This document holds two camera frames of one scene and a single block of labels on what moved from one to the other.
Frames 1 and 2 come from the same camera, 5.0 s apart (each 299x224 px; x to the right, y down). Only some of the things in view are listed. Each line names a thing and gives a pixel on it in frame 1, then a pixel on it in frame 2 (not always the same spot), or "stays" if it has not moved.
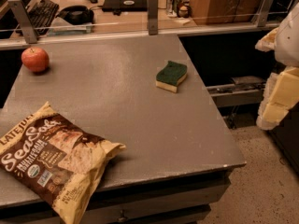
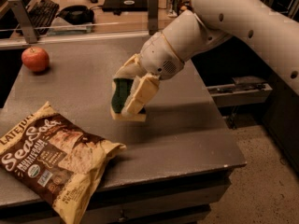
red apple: x=35 y=59 stays
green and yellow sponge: x=170 y=77 -> x=121 y=88
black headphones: x=77 y=15 stays
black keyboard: x=43 y=14 stays
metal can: x=174 y=0 stays
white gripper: x=289 y=39 -> x=158 y=57
